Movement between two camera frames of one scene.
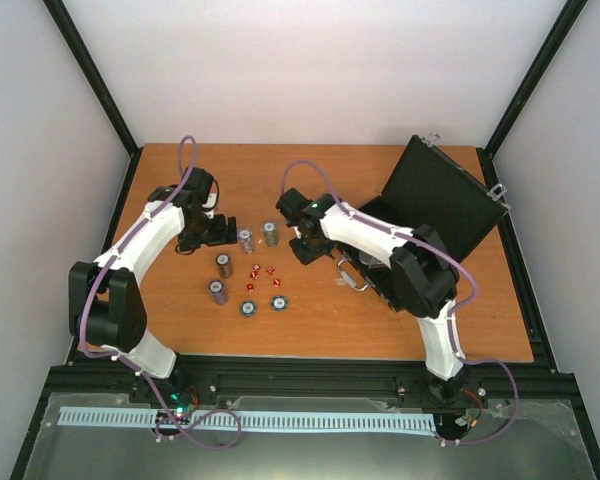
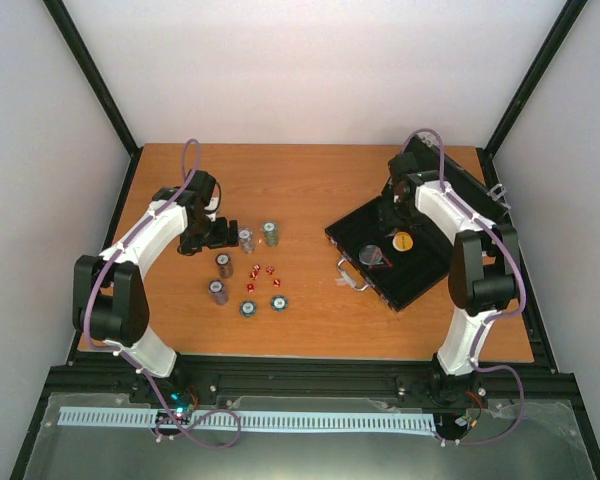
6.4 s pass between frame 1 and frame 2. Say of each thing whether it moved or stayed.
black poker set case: stayed
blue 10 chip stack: stayed
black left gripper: stayed
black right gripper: moved
